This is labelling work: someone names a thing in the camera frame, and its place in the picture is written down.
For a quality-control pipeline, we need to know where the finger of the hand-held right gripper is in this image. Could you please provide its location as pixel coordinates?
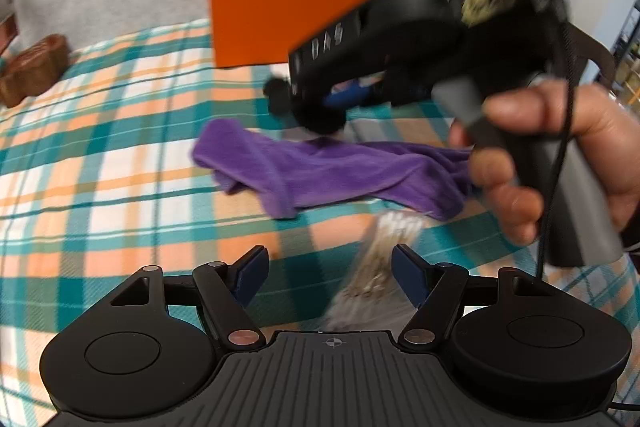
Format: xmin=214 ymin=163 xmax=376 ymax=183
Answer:
xmin=320 ymin=77 xmax=388 ymax=108

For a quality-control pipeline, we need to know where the purple cloth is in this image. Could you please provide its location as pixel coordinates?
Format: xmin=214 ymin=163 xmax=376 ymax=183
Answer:
xmin=192 ymin=118 xmax=483 ymax=223

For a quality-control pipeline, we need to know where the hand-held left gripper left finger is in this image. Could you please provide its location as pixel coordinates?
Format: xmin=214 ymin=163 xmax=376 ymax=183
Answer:
xmin=110 ymin=245 xmax=271 ymax=352

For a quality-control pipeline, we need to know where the brown mooncake-shaped ornament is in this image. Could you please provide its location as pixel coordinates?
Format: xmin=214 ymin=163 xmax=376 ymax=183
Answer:
xmin=0 ymin=34 xmax=70 ymax=108

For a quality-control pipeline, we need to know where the beige tasseled cloth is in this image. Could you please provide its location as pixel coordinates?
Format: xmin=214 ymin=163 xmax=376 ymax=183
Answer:
xmin=320 ymin=212 xmax=426 ymax=333

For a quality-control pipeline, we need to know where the orange cardboard box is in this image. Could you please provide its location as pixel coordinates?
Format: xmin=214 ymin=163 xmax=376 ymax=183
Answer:
xmin=209 ymin=0 xmax=406 ymax=68

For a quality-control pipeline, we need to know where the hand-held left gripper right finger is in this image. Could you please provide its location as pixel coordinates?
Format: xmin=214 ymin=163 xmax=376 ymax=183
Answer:
xmin=391 ymin=244 xmax=551 ymax=352

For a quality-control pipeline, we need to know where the plaid tablecloth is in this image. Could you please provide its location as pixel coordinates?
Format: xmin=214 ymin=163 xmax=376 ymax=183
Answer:
xmin=0 ymin=18 xmax=640 ymax=427

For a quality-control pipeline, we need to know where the person's right hand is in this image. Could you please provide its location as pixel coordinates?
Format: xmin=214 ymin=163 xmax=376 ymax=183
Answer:
xmin=447 ymin=81 xmax=640 ymax=248

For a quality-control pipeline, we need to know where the black cable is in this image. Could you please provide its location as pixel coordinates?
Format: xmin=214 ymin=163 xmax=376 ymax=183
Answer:
xmin=535 ymin=0 xmax=576 ymax=280

